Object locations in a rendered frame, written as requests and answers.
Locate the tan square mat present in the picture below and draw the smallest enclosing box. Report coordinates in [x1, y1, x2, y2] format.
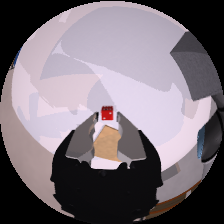
[94, 125, 121, 162]

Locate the red die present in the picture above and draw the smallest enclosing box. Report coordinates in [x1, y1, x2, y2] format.
[101, 106, 113, 120]

